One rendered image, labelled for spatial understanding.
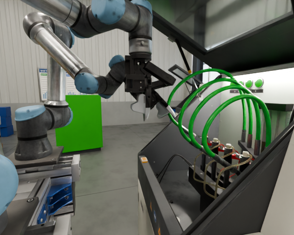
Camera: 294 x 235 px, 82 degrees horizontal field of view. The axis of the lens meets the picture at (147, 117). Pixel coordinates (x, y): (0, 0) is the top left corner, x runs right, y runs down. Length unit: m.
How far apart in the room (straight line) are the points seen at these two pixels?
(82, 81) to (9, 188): 0.43
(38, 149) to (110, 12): 0.66
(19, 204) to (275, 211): 0.65
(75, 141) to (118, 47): 4.60
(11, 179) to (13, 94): 7.26
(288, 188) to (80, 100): 3.69
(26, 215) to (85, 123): 3.46
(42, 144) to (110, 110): 6.33
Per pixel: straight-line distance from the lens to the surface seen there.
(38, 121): 0.90
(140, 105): 0.54
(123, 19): 0.51
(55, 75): 0.97
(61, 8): 0.55
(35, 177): 0.95
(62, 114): 0.98
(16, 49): 7.62
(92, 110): 3.92
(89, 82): 0.64
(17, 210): 0.58
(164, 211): 0.63
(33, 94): 7.40
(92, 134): 4.00
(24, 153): 0.92
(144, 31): 0.56
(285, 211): 0.54
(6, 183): 0.31
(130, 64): 0.55
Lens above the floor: 1.33
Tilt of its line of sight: 8 degrees down
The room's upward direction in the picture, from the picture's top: straight up
